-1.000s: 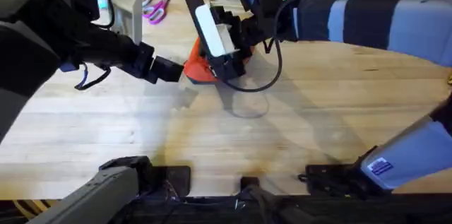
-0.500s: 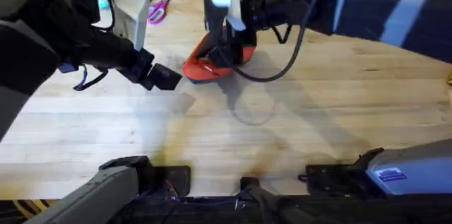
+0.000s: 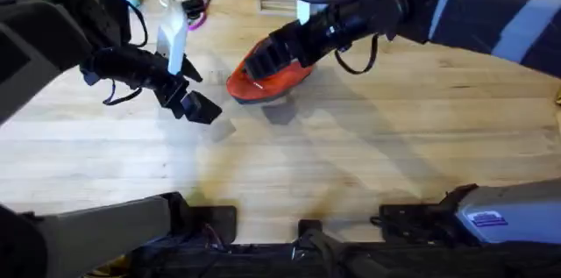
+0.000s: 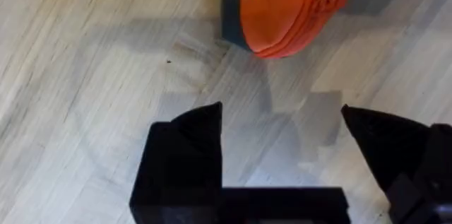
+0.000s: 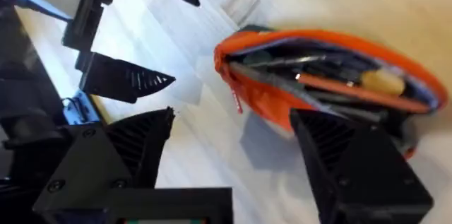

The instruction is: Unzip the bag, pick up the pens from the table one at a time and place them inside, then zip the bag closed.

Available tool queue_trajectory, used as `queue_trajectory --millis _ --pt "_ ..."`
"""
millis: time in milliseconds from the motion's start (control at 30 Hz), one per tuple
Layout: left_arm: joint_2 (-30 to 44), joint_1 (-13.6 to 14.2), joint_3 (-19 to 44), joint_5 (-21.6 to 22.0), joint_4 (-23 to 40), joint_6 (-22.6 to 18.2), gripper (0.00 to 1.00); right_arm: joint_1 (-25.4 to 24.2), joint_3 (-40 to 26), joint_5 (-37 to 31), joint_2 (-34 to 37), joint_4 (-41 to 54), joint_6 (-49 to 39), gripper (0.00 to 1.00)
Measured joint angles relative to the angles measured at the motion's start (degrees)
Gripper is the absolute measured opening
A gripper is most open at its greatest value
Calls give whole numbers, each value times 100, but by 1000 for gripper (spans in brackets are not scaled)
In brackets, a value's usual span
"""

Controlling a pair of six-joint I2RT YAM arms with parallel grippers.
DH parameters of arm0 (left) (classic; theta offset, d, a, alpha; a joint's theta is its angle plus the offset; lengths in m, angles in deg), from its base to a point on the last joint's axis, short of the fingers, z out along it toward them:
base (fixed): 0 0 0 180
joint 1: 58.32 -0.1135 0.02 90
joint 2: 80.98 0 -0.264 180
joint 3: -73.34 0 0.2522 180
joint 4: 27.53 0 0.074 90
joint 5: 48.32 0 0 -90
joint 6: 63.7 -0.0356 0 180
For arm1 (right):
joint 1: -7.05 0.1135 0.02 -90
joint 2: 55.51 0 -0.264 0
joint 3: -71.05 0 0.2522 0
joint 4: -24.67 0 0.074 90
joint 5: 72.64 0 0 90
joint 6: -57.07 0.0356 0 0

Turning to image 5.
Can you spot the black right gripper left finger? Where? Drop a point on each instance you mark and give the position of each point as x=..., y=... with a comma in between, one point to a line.
x=106, y=160

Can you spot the orange zip bag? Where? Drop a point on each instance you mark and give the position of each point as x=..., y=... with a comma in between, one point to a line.
x=282, y=89

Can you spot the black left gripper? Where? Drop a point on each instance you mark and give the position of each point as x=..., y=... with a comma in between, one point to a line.
x=90, y=8

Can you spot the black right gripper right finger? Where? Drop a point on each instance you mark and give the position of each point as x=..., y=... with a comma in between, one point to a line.
x=356, y=174

